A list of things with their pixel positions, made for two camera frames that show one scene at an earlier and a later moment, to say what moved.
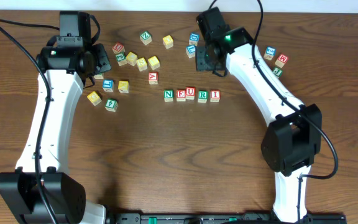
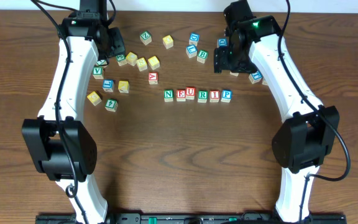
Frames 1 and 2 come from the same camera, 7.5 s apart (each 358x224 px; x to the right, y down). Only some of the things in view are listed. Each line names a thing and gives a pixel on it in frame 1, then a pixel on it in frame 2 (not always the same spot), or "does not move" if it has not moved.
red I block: [215, 96] does not move
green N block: [168, 94] does not move
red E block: [181, 95] does not move
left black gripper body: [102, 59] → [117, 45]
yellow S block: [142, 64] does not move
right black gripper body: [202, 62] → [221, 62]
